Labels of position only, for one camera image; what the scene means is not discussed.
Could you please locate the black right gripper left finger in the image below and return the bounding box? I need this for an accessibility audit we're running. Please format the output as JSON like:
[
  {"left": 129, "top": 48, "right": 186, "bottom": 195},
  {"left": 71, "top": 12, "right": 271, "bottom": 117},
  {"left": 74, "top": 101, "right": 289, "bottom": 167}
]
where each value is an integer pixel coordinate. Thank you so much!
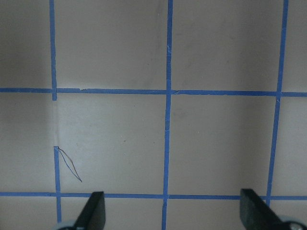
[{"left": 73, "top": 192, "right": 106, "bottom": 230}]

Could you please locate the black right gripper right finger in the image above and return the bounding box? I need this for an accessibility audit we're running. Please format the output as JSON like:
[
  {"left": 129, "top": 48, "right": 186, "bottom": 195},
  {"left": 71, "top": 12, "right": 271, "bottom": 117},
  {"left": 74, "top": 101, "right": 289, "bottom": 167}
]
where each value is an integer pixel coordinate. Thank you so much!
[{"left": 240, "top": 189, "right": 289, "bottom": 230}]

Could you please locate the loose thin thread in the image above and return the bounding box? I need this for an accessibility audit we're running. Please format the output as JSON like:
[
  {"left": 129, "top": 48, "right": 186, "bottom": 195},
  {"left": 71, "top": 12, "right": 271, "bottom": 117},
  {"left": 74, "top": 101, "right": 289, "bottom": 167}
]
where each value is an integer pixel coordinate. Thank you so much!
[{"left": 58, "top": 147, "right": 83, "bottom": 183}]

